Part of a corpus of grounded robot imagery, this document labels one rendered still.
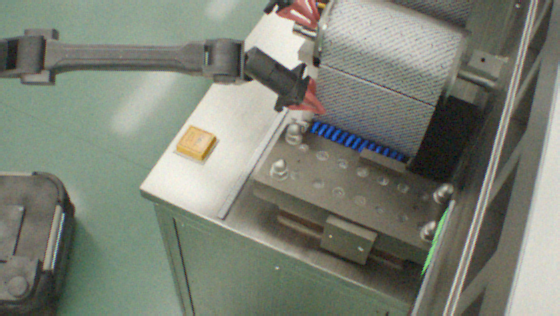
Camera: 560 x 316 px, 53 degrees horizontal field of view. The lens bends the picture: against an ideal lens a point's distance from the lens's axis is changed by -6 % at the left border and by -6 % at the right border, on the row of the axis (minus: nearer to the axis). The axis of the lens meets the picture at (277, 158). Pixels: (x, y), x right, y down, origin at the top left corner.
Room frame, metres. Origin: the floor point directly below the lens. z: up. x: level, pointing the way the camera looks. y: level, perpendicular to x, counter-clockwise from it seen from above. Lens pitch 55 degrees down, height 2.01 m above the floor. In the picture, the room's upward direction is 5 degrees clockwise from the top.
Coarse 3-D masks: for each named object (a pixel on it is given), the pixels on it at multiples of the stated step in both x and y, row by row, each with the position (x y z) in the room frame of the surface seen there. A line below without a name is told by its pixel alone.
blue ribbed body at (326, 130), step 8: (312, 128) 0.78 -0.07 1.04; (320, 128) 0.77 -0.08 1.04; (328, 128) 0.78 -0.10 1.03; (328, 136) 0.76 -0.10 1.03; (336, 136) 0.76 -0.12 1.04; (344, 136) 0.76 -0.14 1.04; (352, 136) 0.76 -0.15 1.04; (344, 144) 0.75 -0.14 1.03; (352, 144) 0.75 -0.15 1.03; (360, 144) 0.75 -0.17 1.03; (368, 144) 0.75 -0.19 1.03; (376, 144) 0.75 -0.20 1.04; (376, 152) 0.72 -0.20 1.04; (384, 152) 0.72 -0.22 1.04; (392, 152) 0.73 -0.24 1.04; (400, 160) 0.71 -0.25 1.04
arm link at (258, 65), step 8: (256, 48) 0.83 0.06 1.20; (248, 56) 0.81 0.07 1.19; (256, 56) 0.81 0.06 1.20; (264, 56) 0.82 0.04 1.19; (248, 64) 0.80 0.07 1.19; (256, 64) 0.80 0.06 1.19; (264, 64) 0.81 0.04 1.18; (272, 64) 0.81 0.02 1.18; (248, 72) 0.80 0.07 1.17; (256, 72) 0.80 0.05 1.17; (264, 72) 0.80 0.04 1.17; (256, 80) 0.80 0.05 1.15; (264, 80) 0.79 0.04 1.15
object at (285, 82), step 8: (280, 64) 0.83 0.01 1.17; (304, 64) 0.85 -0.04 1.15; (272, 72) 0.80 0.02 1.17; (280, 72) 0.81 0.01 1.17; (288, 72) 0.82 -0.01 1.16; (296, 72) 0.84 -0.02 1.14; (272, 80) 0.79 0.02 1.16; (280, 80) 0.80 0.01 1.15; (288, 80) 0.80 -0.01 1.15; (296, 80) 0.81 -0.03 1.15; (272, 88) 0.79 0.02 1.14; (280, 88) 0.79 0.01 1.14; (288, 88) 0.79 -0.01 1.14; (296, 88) 0.79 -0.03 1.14; (280, 96) 0.79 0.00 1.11; (288, 96) 0.78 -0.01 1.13; (280, 104) 0.77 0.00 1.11
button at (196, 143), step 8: (192, 128) 0.84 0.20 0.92; (184, 136) 0.81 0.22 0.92; (192, 136) 0.81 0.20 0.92; (200, 136) 0.81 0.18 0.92; (208, 136) 0.82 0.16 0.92; (176, 144) 0.79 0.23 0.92; (184, 144) 0.79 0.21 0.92; (192, 144) 0.79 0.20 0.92; (200, 144) 0.79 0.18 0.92; (208, 144) 0.79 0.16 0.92; (184, 152) 0.78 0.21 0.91; (192, 152) 0.77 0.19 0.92; (200, 152) 0.77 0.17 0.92; (200, 160) 0.76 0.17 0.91
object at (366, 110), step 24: (336, 72) 0.79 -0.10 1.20; (336, 96) 0.79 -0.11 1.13; (360, 96) 0.77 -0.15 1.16; (384, 96) 0.75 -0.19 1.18; (336, 120) 0.79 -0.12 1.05; (360, 120) 0.77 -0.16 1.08; (384, 120) 0.75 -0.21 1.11; (408, 120) 0.73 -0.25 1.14; (384, 144) 0.75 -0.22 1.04; (408, 144) 0.73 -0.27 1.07
